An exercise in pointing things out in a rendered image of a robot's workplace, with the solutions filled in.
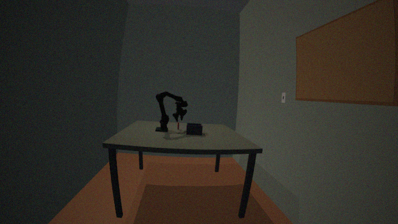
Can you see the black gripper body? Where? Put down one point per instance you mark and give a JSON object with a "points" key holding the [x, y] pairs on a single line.
{"points": [[177, 113]]}

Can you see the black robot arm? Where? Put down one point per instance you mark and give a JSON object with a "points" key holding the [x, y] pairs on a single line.
{"points": [[165, 118]]}

